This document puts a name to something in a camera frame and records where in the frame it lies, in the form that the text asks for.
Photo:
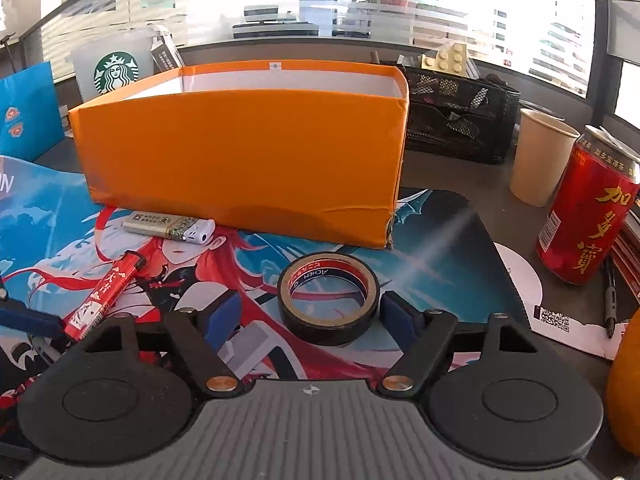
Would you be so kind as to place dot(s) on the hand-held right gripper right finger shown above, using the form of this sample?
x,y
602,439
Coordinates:
x,y
397,317

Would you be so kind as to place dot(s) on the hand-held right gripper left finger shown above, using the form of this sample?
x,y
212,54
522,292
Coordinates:
x,y
222,320

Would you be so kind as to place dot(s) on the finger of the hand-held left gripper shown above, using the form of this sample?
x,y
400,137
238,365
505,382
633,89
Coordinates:
x,y
30,320

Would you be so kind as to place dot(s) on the black tape roll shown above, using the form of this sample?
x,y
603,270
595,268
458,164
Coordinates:
x,y
325,332

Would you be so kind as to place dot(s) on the red lighter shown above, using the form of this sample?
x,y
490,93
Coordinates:
x,y
102,297

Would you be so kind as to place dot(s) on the orange cardboard box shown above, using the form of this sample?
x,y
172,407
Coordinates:
x,y
240,160

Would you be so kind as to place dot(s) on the printed anime desk mat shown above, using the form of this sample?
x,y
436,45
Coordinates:
x,y
440,260

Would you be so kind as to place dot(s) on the white patterned lighter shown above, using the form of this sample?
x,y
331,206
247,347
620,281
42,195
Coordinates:
x,y
155,225

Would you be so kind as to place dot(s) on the white printed paper sheet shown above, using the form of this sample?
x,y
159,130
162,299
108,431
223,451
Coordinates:
x,y
520,280

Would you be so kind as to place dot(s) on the black mesh desk organizer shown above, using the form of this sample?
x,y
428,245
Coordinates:
x,y
450,120

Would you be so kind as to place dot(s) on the beige paper cup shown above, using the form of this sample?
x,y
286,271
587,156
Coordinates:
x,y
540,165

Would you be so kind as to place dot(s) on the blue paper bag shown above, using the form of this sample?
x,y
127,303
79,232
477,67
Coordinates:
x,y
27,110

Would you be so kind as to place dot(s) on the thin black pen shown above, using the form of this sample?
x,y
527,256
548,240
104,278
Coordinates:
x,y
611,300

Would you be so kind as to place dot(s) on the red drink can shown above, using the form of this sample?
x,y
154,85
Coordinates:
x,y
585,210

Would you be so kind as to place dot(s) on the stack of notebooks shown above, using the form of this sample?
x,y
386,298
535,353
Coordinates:
x,y
629,260

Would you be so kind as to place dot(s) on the orange fruit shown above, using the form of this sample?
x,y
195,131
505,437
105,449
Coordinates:
x,y
627,385

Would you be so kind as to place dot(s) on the yellow building block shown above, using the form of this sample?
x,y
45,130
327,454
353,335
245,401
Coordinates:
x,y
445,57

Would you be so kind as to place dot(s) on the translucent plastic cup green logo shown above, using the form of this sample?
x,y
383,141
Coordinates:
x,y
115,67

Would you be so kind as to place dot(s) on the black printed booklet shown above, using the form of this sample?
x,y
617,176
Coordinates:
x,y
166,52

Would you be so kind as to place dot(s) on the striped glass desk partition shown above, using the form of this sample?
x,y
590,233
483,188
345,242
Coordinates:
x,y
500,10

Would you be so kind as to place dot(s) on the grey partition panel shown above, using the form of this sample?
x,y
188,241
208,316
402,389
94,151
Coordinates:
x,y
625,30

